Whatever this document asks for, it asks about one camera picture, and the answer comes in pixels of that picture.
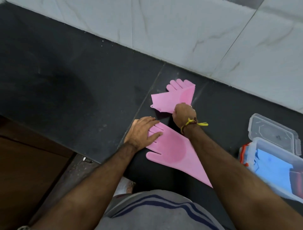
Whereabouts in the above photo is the person's left hand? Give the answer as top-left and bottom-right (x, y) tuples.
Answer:
(124, 116), (164, 152)

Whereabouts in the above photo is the pink silicone scrubbing glove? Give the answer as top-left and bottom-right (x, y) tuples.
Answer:
(151, 79), (196, 114)
(145, 122), (213, 189)

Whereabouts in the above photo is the person's right hand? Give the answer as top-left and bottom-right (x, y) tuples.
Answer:
(172, 103), (197, 128)

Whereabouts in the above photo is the clear plastic storage box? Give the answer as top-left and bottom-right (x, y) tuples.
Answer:
(239, 137), (303, 204)

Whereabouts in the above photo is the blue cloth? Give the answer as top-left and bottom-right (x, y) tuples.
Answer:
(253, 149), (296, 195)

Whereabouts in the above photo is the grey striped shirt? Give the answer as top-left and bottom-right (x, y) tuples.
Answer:
(95, 190), (225, 230)

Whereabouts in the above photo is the clear plastic box lid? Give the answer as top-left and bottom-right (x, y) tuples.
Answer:
(248, 113), (302, 157)

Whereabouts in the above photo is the orange box latch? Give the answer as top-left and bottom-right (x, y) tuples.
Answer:
(240, 143), (250, 170)

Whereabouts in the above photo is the person's right forearm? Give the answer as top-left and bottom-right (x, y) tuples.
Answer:
(183, 123), (303, 230)

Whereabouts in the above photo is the brown wooden cabinet door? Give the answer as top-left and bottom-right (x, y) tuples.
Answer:
(0, 116), (77, 230)

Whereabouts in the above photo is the yellow thread wrist band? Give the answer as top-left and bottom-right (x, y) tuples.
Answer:
(180, 118), (209, 134)

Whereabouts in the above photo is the person's left forearm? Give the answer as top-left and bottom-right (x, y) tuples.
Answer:
(30, 142), (140, 230)

